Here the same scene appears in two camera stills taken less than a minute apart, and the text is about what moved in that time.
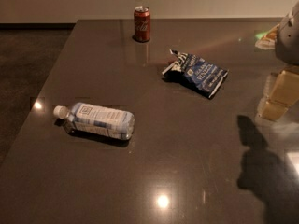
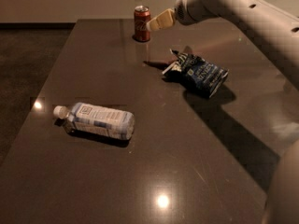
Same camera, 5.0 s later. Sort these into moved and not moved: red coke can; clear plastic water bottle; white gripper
Moved: white gripper
Not moved: red coke can; clear plastic water bottle
